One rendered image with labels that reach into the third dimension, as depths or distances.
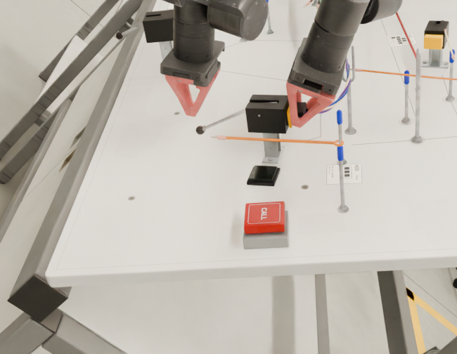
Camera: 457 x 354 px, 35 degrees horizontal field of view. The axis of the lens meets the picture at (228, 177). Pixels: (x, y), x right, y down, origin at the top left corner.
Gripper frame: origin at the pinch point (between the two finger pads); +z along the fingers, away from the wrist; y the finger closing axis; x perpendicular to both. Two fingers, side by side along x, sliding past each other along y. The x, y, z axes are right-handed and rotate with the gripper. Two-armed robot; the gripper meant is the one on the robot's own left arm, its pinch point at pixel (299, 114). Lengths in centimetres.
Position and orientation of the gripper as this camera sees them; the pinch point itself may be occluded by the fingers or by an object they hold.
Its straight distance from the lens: 104.1
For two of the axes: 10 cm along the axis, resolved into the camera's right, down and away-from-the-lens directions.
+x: -9.4, -3.4, 0.2
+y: 2.3, -5.8, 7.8
